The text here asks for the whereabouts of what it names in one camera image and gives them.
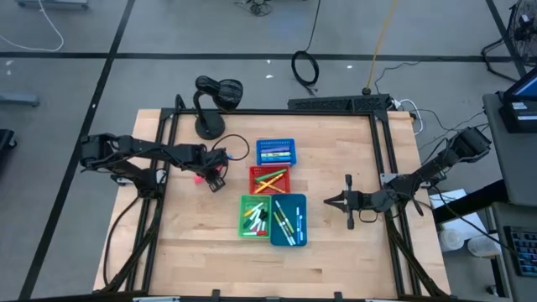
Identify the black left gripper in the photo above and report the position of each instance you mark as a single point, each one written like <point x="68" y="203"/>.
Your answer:
<point x="214" y="165"/>

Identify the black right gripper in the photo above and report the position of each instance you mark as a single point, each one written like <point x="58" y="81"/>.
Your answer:
<point x="365" y="200"/>

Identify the pink highlighter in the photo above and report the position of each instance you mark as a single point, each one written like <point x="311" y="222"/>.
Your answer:
<point x="199" y="180"/>

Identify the blue white dry-erase marker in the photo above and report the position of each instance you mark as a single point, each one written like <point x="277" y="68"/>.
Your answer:
<point x="297" y="224"/>
<point x="300" y="224"/>

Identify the green white dry-erase marker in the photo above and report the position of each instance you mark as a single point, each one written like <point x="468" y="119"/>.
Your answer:
<point x="282" y="228"/>
<point x="285" y="216"/>

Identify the long yellow marker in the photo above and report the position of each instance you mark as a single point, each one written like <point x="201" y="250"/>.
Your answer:
<point x="268" y="183"/>
<point x="274" y="188"/>

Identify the black white dry-erase marker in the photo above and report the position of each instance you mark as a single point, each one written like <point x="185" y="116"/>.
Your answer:
<point x="286" y="224"/>

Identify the small yellow marker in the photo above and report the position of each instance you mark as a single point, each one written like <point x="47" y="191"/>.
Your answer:
<point x="253" y="209"/>

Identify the blue highlighter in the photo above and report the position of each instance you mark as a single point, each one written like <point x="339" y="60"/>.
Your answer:
<point x="274" y="160"/>

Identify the purple highlighter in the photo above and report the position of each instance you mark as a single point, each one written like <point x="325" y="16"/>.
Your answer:
<point x="274" y="149"/>

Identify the small green dry-erase marker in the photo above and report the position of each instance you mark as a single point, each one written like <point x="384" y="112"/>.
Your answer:
<point x="250" y="221"/>

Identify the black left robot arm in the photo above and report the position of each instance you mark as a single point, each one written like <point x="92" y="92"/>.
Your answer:
<point x="155" y="151"/>

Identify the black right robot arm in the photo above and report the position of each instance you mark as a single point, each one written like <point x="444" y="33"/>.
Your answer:
<point x="440" y="165"/>

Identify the black desk lamp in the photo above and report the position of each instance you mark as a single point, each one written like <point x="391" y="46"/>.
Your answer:
<point x="210" y="126"/>

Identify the teal plastic bin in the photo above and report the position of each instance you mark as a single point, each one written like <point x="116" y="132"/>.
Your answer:
<point x="304" y="222"/>

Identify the green slotted plastic basket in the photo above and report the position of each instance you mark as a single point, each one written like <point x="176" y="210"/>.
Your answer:
<point x="243" y="199"/>

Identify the blue slotted plastic basket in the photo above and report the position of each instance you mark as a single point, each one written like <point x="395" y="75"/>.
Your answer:
<point x="258" y="153"/>

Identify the red slotted plastic basket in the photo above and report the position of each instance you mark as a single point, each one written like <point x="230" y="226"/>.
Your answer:
<point x="283" y="186"/>

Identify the black table clamp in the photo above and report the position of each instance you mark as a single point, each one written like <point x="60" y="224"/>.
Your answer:
<point x="216" y="294"/>
<point x="338" y="295"/>

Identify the black perforated control box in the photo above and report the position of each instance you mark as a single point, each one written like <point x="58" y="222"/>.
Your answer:
<point x="335" y="103"/>

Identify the white paper sheet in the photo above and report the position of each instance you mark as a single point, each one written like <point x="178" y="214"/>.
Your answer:
<point x="444" y="199"/>

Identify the white paper cup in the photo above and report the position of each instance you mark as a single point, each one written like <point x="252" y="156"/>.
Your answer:
<point x="451" y="239"/>

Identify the black desk beam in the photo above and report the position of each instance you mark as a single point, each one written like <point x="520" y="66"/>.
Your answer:
<point x="470" y="201"/>

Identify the white bowl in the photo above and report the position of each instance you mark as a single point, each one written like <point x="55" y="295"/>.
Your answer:
<point x="482" y="246"/>

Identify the gray desk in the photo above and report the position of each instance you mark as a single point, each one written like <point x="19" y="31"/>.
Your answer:
<point x="516" y="168"/>

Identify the black keyboard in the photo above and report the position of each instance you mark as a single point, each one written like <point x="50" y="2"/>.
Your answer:
<point x="526" y="251"/>

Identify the black labelled device box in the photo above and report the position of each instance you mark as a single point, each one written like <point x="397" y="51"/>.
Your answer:
<point x="518" y="119"/>

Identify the gray floor foot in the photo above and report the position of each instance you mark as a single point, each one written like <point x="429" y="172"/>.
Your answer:
<point x="19" y="100"/>

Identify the black chair base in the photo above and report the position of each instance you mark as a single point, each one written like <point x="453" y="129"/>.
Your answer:
<point x="5" y="140"/>

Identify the computer monitor blue screen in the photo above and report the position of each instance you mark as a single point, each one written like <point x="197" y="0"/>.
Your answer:
<point x="526" y="88"/>

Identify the gray cart base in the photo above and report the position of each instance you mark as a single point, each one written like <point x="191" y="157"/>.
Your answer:
<point x="50" y="3"/>

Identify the black floor fan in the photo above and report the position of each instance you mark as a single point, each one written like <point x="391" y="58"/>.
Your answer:
<point x="522" y="25"/>

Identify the silver metal bracket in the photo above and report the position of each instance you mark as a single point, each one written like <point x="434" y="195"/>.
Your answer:
<point x="155" y="299"/>

